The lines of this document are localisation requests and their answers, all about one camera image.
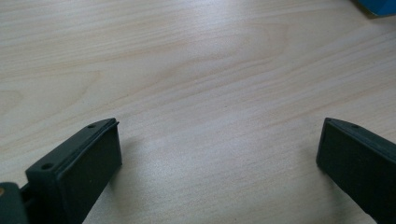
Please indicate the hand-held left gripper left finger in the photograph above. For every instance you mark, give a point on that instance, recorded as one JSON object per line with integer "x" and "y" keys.
{"x": 74, "y": 174}

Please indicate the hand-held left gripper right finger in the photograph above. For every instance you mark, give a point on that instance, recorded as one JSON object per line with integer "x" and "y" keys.
{"x": 358, "y": 168}

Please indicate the blue book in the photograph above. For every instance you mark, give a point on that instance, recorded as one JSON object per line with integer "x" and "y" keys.
{"x": 383, "y": 6}

